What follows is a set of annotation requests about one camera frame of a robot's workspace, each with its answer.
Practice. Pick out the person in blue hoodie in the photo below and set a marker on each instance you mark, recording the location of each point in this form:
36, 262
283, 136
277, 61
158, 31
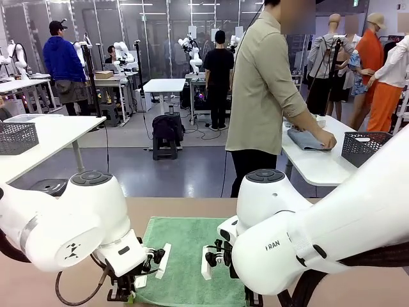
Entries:
62, 60

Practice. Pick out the seated person in black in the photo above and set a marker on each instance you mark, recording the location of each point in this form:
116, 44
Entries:
111, 52

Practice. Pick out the white background desk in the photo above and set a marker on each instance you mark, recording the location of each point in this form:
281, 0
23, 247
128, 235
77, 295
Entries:
19, 83

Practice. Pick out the grey background desk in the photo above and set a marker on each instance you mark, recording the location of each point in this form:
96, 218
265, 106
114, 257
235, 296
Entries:
108, 81

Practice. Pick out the figure in blue floral dress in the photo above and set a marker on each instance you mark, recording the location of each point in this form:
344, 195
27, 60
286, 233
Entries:
359, 80

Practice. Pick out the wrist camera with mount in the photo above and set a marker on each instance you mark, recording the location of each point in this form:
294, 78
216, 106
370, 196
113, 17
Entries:
163, 259
207, 265

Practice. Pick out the person in beige shirt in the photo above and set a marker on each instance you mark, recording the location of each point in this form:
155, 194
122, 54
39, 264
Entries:
255, 80

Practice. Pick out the standing person in black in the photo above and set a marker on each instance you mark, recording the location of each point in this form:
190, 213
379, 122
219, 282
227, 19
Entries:
219, 64

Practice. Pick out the person's left forearm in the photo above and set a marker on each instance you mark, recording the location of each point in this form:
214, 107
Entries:
289, 123

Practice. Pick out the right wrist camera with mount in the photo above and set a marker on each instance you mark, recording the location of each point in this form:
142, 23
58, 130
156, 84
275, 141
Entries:
207, 265

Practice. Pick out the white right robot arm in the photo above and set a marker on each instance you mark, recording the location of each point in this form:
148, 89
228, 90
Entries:
319, 230

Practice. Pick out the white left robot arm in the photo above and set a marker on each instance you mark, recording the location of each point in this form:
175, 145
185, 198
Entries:
80, 217

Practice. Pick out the mannequin in orange jacket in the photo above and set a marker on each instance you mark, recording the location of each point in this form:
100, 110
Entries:
370, 54

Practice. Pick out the grey plastic mesh basket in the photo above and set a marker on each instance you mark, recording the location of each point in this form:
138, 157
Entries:
361, 147
19, 137

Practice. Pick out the grey plastic stool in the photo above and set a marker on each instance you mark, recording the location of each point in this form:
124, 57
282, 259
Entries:
48, 187

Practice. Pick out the black backpack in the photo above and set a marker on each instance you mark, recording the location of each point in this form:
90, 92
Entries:
166, 126

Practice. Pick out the grey-blue towel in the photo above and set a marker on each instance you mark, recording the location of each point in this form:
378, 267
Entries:
306, 139

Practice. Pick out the cardboard box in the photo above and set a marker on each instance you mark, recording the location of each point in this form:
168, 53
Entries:
104, 75

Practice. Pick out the dark step stool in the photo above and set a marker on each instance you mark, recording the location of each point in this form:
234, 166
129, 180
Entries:
164, 150

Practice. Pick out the white shoe rack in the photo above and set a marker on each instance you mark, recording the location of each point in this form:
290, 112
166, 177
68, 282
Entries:
297, 83

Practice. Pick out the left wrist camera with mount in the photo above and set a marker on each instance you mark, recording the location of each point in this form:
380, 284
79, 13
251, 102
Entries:
163, 259

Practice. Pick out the mannequin in grey shirt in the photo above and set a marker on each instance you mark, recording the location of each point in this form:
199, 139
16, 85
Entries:
322, 54

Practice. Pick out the grey step stool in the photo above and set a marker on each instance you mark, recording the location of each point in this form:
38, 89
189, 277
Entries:
110, 112

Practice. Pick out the metal frame robot desk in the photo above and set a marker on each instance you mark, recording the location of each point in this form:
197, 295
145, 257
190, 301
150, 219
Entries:
191, 76

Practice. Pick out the black stand pole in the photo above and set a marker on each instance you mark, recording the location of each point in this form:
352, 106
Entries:
92, 92
141, 99

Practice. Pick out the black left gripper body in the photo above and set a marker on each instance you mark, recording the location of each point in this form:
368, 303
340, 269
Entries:
123, 288

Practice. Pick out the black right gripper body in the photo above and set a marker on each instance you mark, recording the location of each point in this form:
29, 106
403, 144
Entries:
254, 299

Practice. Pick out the person's right hand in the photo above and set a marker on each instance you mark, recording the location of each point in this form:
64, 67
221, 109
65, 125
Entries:
327, 140

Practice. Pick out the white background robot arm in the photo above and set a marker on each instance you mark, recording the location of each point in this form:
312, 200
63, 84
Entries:
194, 62
123, 54
20, 60

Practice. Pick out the mannequin in white shirt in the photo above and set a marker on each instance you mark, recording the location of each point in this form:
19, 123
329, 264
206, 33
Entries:
396, 60

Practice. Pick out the black camera tripod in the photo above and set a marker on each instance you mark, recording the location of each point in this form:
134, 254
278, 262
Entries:
334, 64

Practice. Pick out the person's right forearm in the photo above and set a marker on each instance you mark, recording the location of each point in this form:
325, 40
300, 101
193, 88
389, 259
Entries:
306, 126

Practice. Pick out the green towel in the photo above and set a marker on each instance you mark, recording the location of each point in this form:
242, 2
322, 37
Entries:
185, 236

